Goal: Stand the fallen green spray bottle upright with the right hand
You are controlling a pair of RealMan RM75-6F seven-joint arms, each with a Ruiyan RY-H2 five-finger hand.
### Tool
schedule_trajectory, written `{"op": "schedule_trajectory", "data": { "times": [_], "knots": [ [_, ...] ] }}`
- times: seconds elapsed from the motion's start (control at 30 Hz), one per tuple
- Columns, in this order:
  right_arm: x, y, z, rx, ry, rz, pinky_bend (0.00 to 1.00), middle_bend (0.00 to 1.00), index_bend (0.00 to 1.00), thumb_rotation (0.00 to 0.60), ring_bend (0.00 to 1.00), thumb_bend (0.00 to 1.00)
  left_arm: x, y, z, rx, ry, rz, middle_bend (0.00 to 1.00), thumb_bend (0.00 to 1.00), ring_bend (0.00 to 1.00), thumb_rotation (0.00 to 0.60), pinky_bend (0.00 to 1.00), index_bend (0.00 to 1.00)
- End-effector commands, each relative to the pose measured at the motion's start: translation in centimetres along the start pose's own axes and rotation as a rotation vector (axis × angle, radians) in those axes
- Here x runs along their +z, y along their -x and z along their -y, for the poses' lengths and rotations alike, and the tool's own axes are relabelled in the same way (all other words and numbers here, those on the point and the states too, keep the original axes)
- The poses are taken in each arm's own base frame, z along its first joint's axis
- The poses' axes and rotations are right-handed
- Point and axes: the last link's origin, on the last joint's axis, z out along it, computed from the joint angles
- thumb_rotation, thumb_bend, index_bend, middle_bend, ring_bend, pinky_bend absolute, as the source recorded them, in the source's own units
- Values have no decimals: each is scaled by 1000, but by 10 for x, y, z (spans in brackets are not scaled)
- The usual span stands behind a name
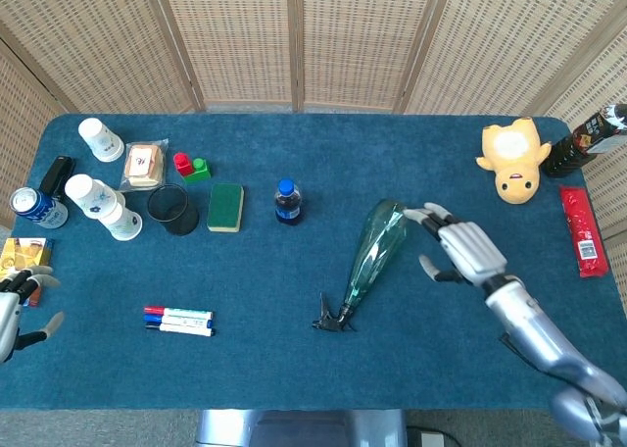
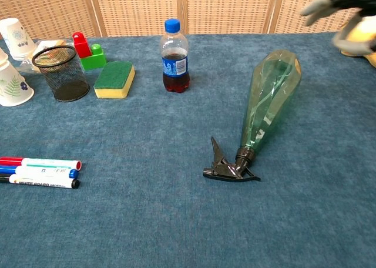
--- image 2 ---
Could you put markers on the black mesh pen holder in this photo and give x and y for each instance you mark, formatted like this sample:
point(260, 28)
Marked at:
point(66, 80)

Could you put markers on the green building block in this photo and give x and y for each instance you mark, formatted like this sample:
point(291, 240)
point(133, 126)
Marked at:
point(95, 60)

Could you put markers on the blue whiteboard marker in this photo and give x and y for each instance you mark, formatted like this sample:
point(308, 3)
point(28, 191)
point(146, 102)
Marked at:
point(35, 171)

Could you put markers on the black whiteboard marker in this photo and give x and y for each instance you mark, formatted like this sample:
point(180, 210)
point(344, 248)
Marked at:
point(38, 182)

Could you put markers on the blue table cloth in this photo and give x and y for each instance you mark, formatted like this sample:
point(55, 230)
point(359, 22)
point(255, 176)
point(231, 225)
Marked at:
point(147, 221)

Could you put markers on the green yellow sponge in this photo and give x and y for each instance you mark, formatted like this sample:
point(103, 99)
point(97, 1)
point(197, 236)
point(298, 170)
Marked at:
point(114, 77)

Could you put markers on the cola bottle blue cap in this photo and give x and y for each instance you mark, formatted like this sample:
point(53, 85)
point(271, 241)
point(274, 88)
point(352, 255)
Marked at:
point(175, 59)

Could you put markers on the packaged sandwich bread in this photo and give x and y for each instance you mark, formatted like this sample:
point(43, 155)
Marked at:
point(48, 43)

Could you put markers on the green spray bottle black trigger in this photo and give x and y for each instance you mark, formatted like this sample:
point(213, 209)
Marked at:
point(273, 97)

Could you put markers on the woven folding screen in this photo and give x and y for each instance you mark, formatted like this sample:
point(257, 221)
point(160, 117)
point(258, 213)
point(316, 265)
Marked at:
point(141, 9)

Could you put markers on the red building block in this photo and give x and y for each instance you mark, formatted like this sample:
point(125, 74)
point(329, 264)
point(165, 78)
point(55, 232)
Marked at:
point(82, 46)

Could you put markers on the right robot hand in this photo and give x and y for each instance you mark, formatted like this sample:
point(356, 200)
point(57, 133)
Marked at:
point(346, 2)

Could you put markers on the yellow plush toy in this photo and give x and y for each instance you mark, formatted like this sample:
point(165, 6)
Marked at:
point(362, 33)

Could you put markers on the red whiteboard marker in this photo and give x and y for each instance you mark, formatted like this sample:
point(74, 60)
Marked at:
point(44, 163)

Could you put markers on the white paper cup stack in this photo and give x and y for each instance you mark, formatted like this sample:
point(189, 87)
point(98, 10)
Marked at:
point(17, 38)

